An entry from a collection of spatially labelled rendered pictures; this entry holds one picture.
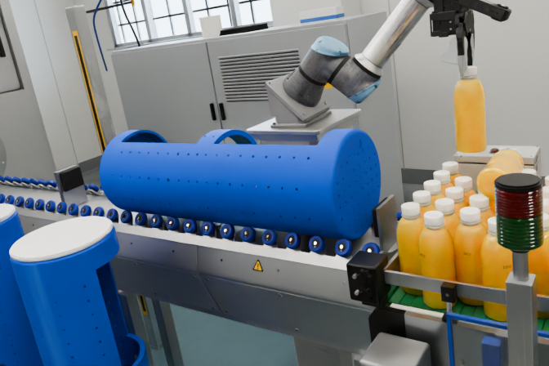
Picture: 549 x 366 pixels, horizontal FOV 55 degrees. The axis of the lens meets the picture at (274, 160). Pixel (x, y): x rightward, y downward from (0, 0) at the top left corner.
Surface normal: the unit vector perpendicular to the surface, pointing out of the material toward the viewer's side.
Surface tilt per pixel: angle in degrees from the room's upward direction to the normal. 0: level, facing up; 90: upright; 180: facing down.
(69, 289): 90
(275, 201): 91
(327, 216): 101
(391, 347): 0
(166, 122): 90
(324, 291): 71
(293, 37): 90
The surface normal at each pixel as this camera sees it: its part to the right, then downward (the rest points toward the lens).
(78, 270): 0.53, 0.15
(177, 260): -0.58, -0.03
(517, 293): -0.56, 0.31
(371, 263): -0.15, -0.95
